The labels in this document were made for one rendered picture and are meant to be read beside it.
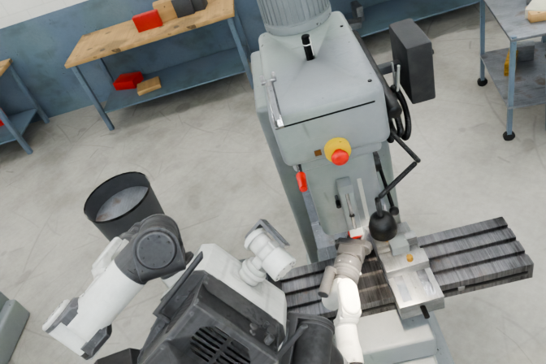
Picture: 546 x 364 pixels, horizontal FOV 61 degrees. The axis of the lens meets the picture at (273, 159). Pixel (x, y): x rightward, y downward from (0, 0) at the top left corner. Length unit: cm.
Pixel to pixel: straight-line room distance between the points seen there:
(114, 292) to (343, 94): 65
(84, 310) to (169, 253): 23
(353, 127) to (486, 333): 191
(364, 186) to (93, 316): 78
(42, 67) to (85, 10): 93
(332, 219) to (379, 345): 53
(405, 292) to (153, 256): 95
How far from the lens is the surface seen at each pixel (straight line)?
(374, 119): 107
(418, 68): 154
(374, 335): 178
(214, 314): 94
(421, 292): 167
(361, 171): 132
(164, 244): 100
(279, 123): 97
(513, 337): 280
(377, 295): 176
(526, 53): 409
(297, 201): 199
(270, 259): 105
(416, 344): 177
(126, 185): 356
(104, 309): 110
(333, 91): 104
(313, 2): 133
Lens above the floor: 243
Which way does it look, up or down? 37 degrees down
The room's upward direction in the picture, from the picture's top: 20 degrees counter-clockwise
